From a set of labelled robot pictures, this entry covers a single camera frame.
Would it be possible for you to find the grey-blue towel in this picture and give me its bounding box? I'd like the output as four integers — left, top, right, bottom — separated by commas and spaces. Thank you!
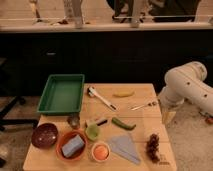
107, 135, 141, 165

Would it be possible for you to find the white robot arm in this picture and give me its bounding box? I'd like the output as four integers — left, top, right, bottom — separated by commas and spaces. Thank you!
158, 61, 213, 124

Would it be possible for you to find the orange bowl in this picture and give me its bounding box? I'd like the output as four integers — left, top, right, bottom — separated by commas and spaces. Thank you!
56, 130, 87, 162

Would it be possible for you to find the purple bowl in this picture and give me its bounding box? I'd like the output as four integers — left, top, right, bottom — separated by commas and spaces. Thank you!
31, 123, 58, 149

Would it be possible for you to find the small metal fork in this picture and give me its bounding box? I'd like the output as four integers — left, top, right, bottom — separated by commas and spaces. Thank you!
131, 102, 157, 111

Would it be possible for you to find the bunch of dark grapes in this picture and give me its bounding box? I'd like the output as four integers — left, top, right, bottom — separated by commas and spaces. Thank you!
146, 134, 160, 163

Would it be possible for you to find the yellow banana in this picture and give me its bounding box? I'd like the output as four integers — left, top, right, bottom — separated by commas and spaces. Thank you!
113, 91, 134, 98

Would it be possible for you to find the green pepper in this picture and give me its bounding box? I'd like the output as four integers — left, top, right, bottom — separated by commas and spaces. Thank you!
111, 117, 136, 131

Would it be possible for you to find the small white orange cup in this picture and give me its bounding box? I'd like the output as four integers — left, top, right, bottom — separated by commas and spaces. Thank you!
91, 141, 110, 162

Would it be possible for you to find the small green cup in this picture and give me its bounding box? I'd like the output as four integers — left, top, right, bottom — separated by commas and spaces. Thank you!
85, 124, 100, 141

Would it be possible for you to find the small metal cup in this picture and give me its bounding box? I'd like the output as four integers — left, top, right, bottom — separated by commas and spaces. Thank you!
68, 115, 80, 129

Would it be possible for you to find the blue sponge block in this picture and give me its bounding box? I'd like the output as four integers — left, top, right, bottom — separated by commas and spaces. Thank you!
62, 135, 85, 157

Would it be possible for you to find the green plastic tray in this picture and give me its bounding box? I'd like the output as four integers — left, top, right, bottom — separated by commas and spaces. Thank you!
37, 74, 85, 116

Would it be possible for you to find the black office chair base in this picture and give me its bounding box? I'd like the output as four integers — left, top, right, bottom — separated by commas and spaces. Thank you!
0, 58, 39, 132

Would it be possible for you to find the black handled knife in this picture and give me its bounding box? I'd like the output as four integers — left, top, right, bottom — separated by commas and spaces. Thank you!
84, 116, 109, 128

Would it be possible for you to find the white handled brush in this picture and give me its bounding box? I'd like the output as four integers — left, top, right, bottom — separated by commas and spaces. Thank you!
87, 87, 116, 110

